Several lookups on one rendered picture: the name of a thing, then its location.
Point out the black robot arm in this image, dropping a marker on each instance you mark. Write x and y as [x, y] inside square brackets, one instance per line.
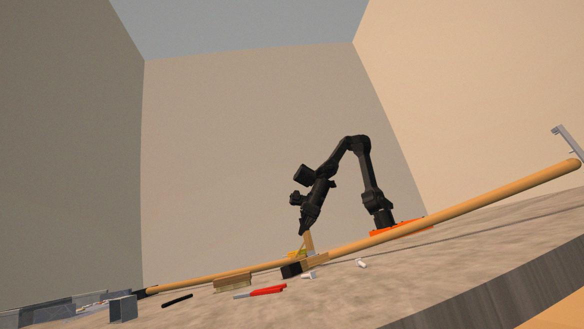
[372, 197]

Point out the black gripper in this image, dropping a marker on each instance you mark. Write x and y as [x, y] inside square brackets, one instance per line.
[310, 210]

